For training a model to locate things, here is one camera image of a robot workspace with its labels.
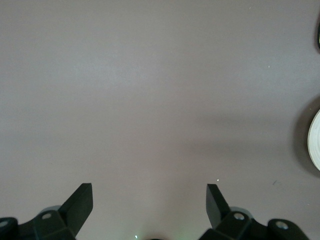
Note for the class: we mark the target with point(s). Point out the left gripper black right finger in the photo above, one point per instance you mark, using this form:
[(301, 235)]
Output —
[(217, 212)]

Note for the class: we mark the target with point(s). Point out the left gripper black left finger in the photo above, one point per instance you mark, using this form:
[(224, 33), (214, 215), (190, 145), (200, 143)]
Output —
[(72, 212)]

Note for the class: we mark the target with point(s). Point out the round light wooden plate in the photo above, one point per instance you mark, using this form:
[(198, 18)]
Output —
[(316, 140)]

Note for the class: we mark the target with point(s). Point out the brown table cover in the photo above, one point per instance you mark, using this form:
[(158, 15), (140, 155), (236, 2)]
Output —
[(125, 100)]

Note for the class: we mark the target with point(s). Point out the yellow quilted oven mitt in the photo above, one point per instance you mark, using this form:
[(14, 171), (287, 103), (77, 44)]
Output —
[(319, 35)]

